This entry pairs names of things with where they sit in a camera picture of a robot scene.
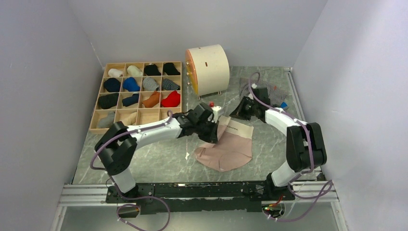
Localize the striped dark rolled sock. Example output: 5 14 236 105
162 78 181 91

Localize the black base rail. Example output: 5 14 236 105
105 181 294 215

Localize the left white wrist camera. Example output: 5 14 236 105
209 101 224 123

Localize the black ribbed rolled sock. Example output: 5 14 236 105
97 93 119 109

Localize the black rolled sock right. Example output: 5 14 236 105
163 63 180 76

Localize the orange rolled sock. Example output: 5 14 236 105
142 91 160 108

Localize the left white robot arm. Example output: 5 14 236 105
90 103 219 202

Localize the dark navy rolled sock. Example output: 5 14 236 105
122 93 139 107

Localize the wooden compartment tray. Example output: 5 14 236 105
89 61 184 134

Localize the grey striped underwear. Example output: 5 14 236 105
239 78 288 106

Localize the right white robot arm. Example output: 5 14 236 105
230 88 327 200

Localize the cream rolled sock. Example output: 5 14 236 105
127 65 143 77

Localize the pink beige underwear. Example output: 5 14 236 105
194 115 254 172

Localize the light grey rolled sock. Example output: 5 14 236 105
97 111 115 128

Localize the blue rolled sock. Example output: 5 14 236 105
123 77 140 92

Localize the aluminium frame rail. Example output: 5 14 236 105
51 181 348 231

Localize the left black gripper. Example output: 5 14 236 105
195 118 219 144

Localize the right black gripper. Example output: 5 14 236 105
230 96 258 121

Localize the white rolled sock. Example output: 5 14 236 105
108 68 123 77

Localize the cream cylindrical drum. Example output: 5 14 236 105
185 44 230 100

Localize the red rolled sock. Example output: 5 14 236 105
161 91 181 108

